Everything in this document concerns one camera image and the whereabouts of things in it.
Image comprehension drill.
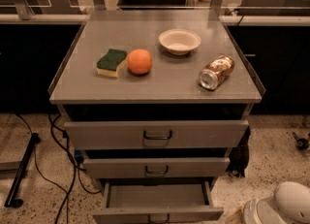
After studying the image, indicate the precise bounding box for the orange fruit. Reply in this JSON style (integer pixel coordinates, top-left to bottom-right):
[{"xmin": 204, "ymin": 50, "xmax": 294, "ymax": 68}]
[{"xmin": 128, "ymin": 49, "xmax": 152, "ymax": 75}]

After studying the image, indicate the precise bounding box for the grey bottom drawer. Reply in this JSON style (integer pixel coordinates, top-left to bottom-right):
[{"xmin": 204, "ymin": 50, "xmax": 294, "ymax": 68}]
[{"xmin": 92, "ymin": 178, "xmax": 224, "ymax": 224}]

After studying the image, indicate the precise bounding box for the gold soda can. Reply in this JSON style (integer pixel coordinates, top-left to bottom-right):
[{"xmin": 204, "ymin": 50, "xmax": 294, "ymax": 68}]
[{"xmin": 198, "ymin": 55, "xmax": 234, "ymax": 90}]

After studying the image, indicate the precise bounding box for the grey top drawer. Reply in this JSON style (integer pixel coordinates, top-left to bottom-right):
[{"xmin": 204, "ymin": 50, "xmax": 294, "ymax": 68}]
[{"xmin": 65, "ymin": 120, "xmax": 249, "ymax": 150}]

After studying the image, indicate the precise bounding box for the black stand leg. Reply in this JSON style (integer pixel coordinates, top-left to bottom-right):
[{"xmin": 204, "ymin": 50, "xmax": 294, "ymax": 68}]
[{"xmin": 4, "ymin": 133, "xmax": 41, "ymax": 208}]

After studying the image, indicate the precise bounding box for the grey drawer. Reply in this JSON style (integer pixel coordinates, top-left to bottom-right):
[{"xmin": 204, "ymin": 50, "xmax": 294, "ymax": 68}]
[
  {"xmin": 83, "ymin": 157, "xmax": 230, "ymax": 178},
  {"xmin": 92, "ymin": 178, "xmax": 224, "ymax": 224},
  {"xmin": 65, "ymin": 120, "xmax": 249, "ymax": 150}
]

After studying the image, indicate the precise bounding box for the grey drawer cabinet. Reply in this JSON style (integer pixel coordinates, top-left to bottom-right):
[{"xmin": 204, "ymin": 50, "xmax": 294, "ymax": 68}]
[{"xmin": 47, "ymin": 9, "xmax": 266, "ymax": 190}]

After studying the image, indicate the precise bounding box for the white bowl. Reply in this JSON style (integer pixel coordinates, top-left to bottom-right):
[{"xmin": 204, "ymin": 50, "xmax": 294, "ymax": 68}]
[{"xmin": 158, "ymin": 29, "xmax": 201, "ymax": 55}]

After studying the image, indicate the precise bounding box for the black floor cable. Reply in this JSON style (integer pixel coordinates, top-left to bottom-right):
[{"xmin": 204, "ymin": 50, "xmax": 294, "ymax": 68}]
[{"xmin": 14, "ymin": 112, "xmax": 101, "ymax": 224}]

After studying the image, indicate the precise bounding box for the green yellow sponge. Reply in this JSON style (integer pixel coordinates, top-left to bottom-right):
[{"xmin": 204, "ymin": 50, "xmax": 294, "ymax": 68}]
[{"xmin": 96, "ymin": 48, "xmax": 127, "ymax": 78}]

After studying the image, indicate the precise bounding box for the black caster wheel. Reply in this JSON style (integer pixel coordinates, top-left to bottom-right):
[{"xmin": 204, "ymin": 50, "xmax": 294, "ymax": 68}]
[{"xmin": 293, "ymin": 133, "xmax": 309, "ymax": 150}]

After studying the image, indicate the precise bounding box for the grey middle drawer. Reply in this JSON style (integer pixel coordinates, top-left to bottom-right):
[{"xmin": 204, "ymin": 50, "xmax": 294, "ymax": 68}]
[{"xmin": 83, "ymin": 157, "xmax": 230, "ymax": 178}]

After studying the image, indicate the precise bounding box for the black bag behind cabinet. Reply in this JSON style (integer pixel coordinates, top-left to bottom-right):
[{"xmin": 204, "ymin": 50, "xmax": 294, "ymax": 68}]
[{"xmin": 227, "ymin": 128, "xmax": 251, "ymax": 177}]

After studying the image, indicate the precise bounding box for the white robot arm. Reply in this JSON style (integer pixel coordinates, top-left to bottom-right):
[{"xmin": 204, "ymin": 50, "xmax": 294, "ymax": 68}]
[{"xmin": 225, "ymin": 181, "xmax": 310, "ymax": 224}]

